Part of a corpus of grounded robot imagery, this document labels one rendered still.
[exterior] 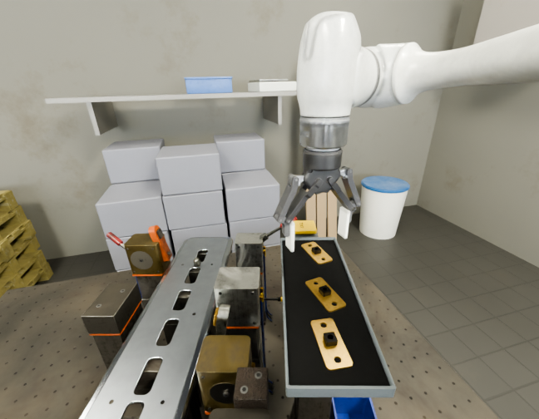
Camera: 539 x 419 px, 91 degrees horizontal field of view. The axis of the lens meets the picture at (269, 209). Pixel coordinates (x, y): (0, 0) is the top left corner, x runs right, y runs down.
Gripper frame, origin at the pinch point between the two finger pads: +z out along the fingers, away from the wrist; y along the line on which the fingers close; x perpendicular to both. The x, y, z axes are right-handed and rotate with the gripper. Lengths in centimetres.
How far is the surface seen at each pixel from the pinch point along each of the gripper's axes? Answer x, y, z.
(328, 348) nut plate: 22.4, 11.1, 3.8
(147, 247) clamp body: -38, 39, 15
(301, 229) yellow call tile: -11.0, -1.9, 4.0
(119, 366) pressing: -0.6, 44.9, 20.0
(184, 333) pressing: -3.6, 31.8, 20.0
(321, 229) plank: -165, -109, 107
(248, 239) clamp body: -27.8, 8.5, 14.1
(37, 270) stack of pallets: -199, 149, 106
